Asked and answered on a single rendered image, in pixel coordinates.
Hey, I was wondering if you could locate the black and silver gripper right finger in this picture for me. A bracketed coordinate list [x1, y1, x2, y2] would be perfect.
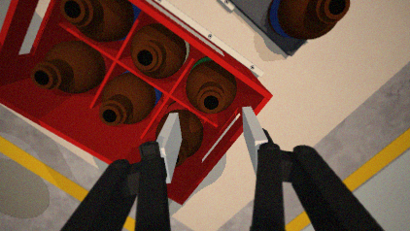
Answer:
[242, 107, 385, 231]

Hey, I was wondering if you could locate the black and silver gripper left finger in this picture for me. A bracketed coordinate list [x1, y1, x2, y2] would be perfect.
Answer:
[60, 113, 182, 231]

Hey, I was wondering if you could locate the grey rectangular tray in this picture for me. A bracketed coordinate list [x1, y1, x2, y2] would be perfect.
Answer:
[229, 0, 307, 56]

